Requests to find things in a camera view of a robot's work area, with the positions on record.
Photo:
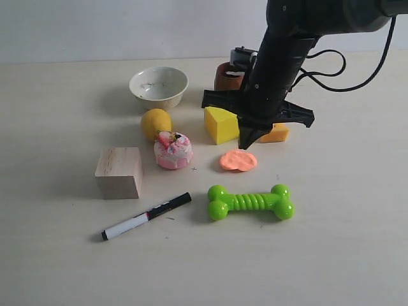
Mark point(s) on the light wooden cube block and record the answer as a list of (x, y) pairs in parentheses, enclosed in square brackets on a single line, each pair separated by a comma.
[(119, 173)]

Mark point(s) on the brown wooden cup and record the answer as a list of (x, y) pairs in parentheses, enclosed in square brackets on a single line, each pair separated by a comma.
[(227, 77)]

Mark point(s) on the black white marker pen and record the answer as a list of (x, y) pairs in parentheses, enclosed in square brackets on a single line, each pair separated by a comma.
[(147, 216)]

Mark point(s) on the yellow cube block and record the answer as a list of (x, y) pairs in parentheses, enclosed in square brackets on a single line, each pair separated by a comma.
[(221, 125)]

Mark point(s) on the green bone dog toy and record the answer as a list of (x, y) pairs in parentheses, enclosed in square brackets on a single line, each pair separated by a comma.
[(278, 201)]

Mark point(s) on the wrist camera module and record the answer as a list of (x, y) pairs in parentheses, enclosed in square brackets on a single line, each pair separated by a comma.
[(242, 57)]

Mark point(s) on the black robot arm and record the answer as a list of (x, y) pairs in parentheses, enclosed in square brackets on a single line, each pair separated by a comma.
[(270, 73)]

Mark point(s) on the white ceramic bowl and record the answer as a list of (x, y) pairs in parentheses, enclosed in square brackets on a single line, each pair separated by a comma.
[(159, 87)]

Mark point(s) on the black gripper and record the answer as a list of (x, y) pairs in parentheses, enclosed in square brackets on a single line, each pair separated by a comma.
[(262, 105)]

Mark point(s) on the yellow lemon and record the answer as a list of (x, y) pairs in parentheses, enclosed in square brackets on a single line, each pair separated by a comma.
[(155, 121)]

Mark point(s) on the pink strawberry cake toy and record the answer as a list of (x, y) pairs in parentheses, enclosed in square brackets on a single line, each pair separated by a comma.
[(172, 150)]

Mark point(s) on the orange cheese wedge sponge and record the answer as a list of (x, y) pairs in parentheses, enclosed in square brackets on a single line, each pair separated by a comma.
[(279, 133)]

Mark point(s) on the orange putty blob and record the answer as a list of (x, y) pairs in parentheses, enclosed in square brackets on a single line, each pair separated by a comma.
[(238, 160)]

